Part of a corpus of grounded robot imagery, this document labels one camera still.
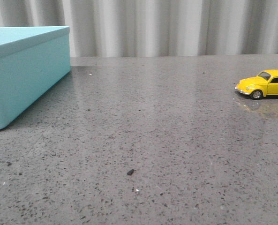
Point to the yellow toy beetle car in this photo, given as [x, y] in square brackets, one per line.
[260, 86]

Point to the light blue storage box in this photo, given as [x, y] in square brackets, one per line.
[32, 60]

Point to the grey pleated curtain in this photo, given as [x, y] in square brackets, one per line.
[147, 28]

